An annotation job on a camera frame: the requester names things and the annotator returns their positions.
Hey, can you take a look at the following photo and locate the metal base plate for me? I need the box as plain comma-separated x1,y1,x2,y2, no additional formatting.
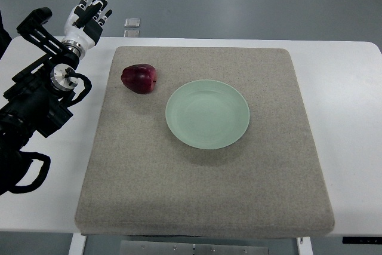
119,241,269,255

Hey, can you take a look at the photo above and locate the white table leg frame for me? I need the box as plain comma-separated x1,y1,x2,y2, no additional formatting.
68,233,87,255

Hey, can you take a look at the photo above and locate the black table control panel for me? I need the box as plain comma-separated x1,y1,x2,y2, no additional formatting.
342,236,382,245

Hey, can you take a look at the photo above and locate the lower metal floor plate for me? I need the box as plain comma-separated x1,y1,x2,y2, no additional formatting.
124,29,140,38

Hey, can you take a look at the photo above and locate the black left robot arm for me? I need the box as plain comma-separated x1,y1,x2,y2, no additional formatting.
1,7,92,194

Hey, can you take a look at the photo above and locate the beige fabric cushion mat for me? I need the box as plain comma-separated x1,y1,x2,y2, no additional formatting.
75,47,335,239

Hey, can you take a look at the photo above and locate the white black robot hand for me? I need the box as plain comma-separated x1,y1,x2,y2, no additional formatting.
63,0,113,54

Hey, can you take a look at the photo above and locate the red apple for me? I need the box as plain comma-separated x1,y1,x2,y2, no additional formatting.
121,64,157,94

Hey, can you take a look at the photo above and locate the light green plate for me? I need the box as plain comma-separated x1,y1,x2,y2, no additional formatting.
165,79,250,150

